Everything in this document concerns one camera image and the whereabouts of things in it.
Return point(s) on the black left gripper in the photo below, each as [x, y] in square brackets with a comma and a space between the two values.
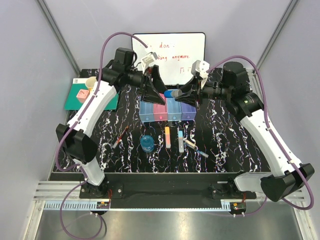
[147, 92]

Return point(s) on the pink bin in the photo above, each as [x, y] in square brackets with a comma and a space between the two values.
[160, 111]

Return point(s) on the light blue bin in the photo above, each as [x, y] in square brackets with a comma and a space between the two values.
[174, 111]
[146, 112]

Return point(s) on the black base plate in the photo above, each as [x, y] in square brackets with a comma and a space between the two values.
[181, 188]

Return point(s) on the blue white highlighter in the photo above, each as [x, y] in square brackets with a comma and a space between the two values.
[180, 141]

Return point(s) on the orange highlighter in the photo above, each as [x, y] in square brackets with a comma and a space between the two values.
[167, 137]

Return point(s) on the small whiteboard with red writing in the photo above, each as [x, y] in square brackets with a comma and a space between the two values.
[176, 52]

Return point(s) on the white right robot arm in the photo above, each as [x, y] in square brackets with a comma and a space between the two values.
[287, 173]

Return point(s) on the blue grey glue stick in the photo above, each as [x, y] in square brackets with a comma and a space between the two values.
[173, 93]

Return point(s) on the red pen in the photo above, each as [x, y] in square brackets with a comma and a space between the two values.
[119, 139]

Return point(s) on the white slotted cable duct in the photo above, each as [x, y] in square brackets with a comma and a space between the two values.
[139, 206]

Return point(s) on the blue ink bottle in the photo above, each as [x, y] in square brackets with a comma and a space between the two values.
[147, 143]

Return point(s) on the yellow mug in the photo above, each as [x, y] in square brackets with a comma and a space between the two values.
[90, 83]

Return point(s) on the purple bin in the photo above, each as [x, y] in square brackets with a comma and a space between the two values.
[188, 112]

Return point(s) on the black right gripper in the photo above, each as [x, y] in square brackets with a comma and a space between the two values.
[193, 91]

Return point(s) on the pink cube block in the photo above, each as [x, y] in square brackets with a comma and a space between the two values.
[82, 95]

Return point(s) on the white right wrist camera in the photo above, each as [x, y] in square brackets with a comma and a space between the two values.
[200, 70]

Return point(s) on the blue clear pen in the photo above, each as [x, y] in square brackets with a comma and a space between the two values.
[199, 152]

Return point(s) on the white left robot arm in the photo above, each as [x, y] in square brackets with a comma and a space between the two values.
[75, 136]

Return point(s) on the black marble pattern mat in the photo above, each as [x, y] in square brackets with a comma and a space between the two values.
[214, 131]

